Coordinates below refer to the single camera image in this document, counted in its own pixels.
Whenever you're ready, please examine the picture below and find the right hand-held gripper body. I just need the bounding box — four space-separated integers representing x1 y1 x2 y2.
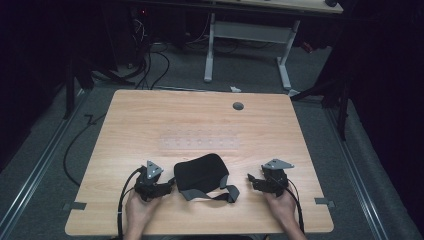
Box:
261 158 296 196

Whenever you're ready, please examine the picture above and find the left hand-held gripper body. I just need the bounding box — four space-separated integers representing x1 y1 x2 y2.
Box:
134 160 168 203

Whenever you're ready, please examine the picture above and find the black eye mask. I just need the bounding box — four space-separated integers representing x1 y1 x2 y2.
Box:
173 152 241 204

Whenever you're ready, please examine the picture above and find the person's left hand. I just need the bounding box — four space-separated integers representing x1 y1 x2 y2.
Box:
124 189 162 232

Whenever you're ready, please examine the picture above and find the person's right hand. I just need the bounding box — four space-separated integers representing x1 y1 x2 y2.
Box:
264 186 298 230

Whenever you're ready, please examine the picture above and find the clear plastic sheet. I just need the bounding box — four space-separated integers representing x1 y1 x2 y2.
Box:
159 127 242 150

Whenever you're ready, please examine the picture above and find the grey tape strip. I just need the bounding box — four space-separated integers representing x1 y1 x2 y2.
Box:
314 197 336 208
62 201 87 212

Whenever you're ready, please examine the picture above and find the black metal stand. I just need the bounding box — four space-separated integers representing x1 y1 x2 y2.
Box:
62 49 136 121
289 63 356 142

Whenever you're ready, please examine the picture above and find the dark computer tower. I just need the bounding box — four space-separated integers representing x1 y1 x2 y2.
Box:
128 4 153 69

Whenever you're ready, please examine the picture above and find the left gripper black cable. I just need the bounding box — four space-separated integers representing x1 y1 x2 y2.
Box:
116 167 144 240

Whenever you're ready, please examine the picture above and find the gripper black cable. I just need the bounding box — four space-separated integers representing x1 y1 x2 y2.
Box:
285 178 306 234
116 167 144 240

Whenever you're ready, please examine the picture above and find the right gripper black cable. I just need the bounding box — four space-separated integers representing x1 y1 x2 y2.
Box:
285 178 306 234

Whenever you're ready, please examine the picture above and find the metal floor rail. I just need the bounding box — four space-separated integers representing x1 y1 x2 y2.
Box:
0 89 89 236
323 106 390 240

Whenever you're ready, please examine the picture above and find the black floor cable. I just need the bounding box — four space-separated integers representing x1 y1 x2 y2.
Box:
62 113 108 188

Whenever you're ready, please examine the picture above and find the bundle of black cables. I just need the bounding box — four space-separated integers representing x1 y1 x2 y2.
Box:
128 18 171 91

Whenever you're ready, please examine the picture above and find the desk with white metal frame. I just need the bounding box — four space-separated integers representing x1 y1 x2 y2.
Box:
202 0 344 98

